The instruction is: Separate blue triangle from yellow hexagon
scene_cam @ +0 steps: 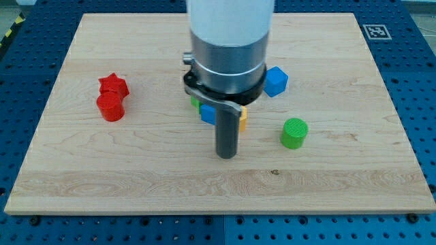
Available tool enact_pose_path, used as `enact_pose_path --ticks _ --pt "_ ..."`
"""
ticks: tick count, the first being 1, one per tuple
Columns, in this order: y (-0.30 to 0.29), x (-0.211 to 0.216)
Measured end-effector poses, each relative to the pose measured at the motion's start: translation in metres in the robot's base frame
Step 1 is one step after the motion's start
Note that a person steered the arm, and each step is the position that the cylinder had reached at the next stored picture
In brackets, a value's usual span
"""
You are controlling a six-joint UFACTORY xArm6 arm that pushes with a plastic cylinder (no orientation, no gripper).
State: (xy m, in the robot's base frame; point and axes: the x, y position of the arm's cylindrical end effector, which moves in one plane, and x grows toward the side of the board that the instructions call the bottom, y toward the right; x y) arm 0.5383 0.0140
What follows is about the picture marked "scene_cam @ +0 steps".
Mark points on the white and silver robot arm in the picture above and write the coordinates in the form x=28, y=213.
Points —
x=227, y=61

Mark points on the red star block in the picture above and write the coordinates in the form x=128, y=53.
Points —
x=115, y=84

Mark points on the blue triangle block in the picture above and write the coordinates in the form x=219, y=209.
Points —
x=207, y=114

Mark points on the white fiducial marker tag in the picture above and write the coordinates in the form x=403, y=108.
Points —
x=377, y=32

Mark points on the black flange with metal bracket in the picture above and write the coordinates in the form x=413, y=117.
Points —
x=231, y=103

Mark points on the red cylinder block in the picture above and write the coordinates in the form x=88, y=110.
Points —
x=110, y=106

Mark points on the green cylinder block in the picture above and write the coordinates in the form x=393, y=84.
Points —
x=294, y=133

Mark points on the light wooden board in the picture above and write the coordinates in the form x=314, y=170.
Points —
x=159, y=158

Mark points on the yellow hexagon block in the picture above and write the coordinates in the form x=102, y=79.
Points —
x=243, y=119

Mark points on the green block behind rod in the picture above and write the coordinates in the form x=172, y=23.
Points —
x=196, y=104

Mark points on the blue cube block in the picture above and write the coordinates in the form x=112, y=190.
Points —
x=276, y=81

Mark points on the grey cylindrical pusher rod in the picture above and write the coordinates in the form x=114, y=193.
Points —
x=226, y=133

